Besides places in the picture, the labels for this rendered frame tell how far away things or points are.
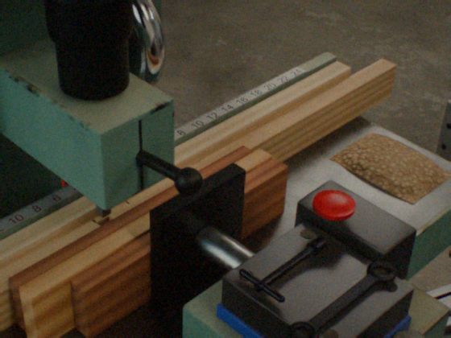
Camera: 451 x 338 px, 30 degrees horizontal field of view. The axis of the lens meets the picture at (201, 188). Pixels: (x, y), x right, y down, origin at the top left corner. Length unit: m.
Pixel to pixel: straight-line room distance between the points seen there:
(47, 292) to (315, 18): 2.57
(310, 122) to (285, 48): 2.07
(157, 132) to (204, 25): 2.44
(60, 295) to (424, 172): 0.38
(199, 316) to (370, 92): 0.40
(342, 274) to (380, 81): 0.39
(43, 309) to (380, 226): 0.25
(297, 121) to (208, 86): 1.86
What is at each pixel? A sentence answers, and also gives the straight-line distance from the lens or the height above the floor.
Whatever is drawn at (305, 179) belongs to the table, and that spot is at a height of 0.90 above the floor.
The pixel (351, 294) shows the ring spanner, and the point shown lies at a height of 1.00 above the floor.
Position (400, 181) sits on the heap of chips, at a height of 0.91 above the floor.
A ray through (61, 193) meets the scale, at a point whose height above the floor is 0.96.
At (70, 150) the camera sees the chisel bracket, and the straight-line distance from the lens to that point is 0.61.
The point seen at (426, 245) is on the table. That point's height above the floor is 0.87.
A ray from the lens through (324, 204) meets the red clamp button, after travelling 0.59.
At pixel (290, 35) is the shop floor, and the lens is 3.00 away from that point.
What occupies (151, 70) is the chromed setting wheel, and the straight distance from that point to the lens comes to 0.77.
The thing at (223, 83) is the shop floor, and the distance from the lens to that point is 2.70.
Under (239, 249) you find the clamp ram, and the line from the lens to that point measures 0.64.
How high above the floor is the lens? 1.39
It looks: 38 degrees down
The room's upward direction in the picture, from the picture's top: 1 degrees clockwise
